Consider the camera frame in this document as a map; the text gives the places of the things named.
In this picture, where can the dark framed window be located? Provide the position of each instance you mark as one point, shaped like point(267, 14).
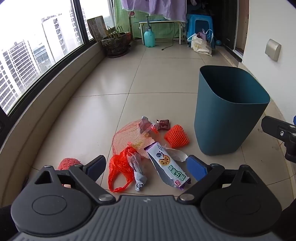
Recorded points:
point(34, 46)

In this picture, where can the purple and white biscuit wrapper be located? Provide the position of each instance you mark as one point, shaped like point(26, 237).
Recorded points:
point(165, 162)

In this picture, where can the white tissue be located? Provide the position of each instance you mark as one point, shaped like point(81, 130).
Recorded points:
point(138, 172)

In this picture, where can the dark sliding door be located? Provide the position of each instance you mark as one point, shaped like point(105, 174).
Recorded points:
point(229, 23)

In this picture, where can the small blue ball toy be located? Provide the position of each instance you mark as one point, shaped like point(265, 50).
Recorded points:
point(218, 42)

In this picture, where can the beige wall socket cover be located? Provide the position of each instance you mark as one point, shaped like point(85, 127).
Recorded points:
point(272, 49)

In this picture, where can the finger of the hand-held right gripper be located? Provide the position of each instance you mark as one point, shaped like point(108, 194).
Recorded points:
point(291, 151)
point(270, 126)

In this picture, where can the white low table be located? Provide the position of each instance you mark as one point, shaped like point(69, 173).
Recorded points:
point(159, 22)

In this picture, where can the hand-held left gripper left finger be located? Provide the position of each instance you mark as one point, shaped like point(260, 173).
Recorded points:
point(96, 165)

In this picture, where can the teal plastic bin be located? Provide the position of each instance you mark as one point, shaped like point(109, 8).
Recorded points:
point(219, 120)

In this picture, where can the napa cabbage leaf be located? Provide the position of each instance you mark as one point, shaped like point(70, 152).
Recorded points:
point(179, 154)

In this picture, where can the teal spray bottle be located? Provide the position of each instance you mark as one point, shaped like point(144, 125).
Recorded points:
point(149, 38)

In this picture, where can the dark red snack packet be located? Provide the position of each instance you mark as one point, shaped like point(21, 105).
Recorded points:
point(161, 125)

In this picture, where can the green curtain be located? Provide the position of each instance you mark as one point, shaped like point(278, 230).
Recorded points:
point(159, 30)

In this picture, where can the white tote bag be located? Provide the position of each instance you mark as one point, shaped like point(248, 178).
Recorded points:
point(200, 46)

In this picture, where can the red knitted cloth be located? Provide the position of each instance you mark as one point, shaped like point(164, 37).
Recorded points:
point(67, 163)

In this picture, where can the patterned ceramic plant pot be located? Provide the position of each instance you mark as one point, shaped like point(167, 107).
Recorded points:
point(115, 45)

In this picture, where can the small red flower pot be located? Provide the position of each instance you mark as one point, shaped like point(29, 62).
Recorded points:
point(128, 36)

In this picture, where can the blue plastic stool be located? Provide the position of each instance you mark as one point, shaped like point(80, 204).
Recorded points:
point(198, 24)

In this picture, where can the orange foam fruit net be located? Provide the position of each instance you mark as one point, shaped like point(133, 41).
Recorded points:
point(177, 138)

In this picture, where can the purple hanging cloth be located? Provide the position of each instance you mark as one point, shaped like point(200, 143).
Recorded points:
point(161, 8)

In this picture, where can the red mesh net bag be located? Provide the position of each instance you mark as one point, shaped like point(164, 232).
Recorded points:
point(129, 136)

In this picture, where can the red plastic bag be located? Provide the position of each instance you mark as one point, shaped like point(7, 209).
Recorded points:
point(118, 164)

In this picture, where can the green leafy plant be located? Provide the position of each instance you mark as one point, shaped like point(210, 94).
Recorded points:
point(114, 32)

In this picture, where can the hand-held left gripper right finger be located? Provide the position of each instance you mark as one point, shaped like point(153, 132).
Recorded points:
point(195, 168)

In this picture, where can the white and grey plastic wrapper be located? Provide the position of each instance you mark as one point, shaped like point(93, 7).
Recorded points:
point(144, 125)

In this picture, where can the brown cardboard box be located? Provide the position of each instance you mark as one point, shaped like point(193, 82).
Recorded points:
point(97, 26)

